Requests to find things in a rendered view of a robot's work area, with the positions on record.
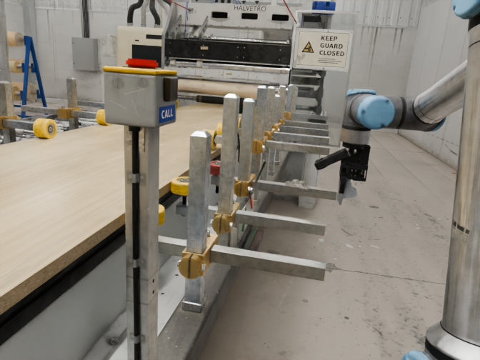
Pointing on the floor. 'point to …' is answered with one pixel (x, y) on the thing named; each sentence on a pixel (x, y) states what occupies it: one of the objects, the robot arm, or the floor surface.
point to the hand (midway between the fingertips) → (338, 201)
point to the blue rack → (28, 75)
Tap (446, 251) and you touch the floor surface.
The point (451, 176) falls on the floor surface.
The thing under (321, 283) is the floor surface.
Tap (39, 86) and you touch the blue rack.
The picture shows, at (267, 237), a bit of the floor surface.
